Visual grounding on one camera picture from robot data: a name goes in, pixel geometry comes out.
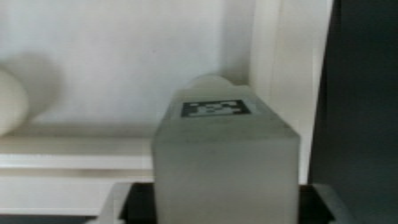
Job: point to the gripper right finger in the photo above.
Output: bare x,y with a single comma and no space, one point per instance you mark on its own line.
322,208

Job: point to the white table leg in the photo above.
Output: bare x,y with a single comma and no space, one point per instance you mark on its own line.
224,158

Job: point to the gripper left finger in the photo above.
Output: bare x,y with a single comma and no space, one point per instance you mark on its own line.
128,208

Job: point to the white square tabletop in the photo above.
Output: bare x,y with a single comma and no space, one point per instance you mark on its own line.
98,58

